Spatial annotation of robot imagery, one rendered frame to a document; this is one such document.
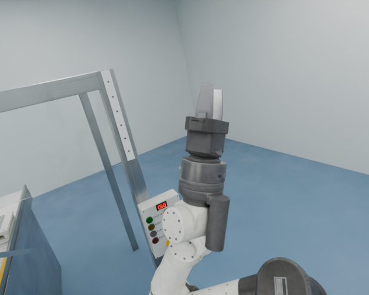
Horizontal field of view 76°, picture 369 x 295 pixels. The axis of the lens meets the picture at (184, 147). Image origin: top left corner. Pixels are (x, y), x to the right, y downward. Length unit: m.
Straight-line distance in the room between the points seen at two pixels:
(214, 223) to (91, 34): 4.25
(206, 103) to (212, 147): 0.08
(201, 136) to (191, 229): 0.17
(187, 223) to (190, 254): 0.12
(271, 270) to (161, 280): 0.22
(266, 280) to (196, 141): 0.29
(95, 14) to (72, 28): 0.44
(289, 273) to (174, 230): 0.22
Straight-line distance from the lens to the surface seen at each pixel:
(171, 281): 0.57
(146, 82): 4.76
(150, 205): 1.01
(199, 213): 0.44
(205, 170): 0.42
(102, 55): 4.51
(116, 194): 2.24
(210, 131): 0.41
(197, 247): 0.55
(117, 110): 0.90
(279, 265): 0.53
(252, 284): 0.56
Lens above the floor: 1.71
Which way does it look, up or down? 21 degrees down
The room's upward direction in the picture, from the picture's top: 11 degrees counter-clockwise
